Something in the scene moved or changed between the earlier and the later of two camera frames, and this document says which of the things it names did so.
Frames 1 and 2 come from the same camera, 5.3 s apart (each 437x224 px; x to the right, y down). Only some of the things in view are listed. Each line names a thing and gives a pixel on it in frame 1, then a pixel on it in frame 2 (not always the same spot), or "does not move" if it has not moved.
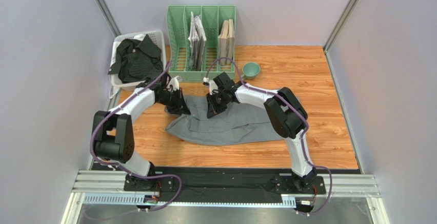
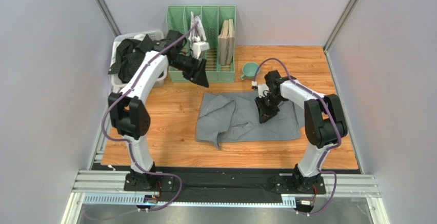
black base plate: [220, 184] does not move
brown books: [226, 40] does not move
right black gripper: [216, 100] -> [265, 105]
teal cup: [250, 70] does not move
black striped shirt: [138, 62] does not move
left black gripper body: [171, 98] -> [179, 64]
